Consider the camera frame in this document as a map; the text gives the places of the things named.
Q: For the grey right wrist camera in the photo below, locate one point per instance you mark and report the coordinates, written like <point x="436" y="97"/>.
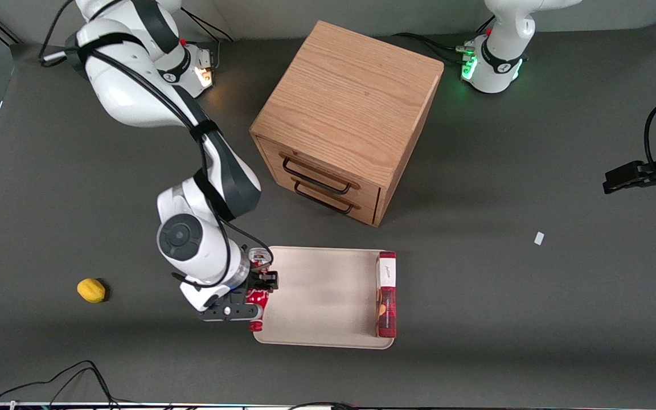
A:
<point x="228" y="312"/>

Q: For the red snack box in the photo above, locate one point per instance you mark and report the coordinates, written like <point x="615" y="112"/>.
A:
<point x="386" y="296"/>

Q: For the wooden drawer cabinet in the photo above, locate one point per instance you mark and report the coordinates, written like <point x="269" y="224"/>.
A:
<point x="351" y="97"/>

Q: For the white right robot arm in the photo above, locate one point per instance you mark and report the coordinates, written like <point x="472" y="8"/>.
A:
<point x="134" y="97"/>

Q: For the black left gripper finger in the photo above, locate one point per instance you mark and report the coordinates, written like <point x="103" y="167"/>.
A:
<point x="621" y="177"/>

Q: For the red coca-cola bottle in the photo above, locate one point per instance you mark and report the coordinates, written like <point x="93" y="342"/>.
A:
<point x="258" y="304"/>

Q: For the small white paper scrap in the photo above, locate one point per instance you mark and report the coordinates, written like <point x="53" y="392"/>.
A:
<point x="539" y="238"/>

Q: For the beige plastic tray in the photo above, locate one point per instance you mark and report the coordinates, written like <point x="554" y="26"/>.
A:
<point x="322" y="296"/>

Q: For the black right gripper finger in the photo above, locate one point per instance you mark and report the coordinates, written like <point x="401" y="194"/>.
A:
<point x="251" y="285"/>
<point x="270" y="280"/>

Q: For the yellow lemon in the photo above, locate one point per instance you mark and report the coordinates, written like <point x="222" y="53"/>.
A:
<point x="91" y="290"/>

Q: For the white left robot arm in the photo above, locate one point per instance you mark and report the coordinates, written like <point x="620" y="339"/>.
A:
<point x="499" y="51"/>

